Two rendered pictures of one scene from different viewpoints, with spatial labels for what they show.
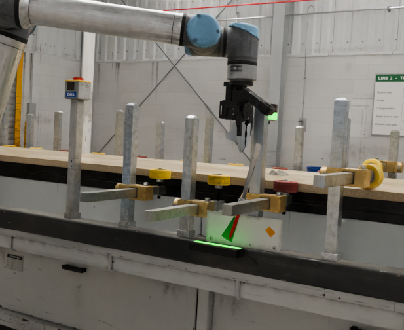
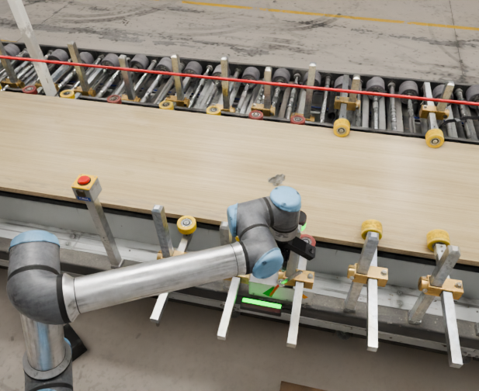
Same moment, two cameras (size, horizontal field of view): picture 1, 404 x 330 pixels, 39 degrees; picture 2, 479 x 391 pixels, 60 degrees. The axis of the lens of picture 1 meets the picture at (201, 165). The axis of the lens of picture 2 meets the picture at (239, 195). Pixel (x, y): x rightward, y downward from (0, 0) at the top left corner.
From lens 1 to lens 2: 1.56 m
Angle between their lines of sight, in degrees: 45
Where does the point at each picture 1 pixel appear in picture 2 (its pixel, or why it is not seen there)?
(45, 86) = not seen: outside the picture
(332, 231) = (353, 300)
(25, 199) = (46, 214)
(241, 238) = (279, 296)
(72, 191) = (112, 254)
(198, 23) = (264, 268)
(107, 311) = not seen: hidden behind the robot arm
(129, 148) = (164, 239)
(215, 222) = (256, 287)
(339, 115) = (370, 248)
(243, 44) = (289, 220)
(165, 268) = not seen: hidden behind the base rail
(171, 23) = (236, 271)
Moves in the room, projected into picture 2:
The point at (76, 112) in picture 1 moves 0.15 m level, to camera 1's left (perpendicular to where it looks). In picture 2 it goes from (94, 207) to (52, 217)
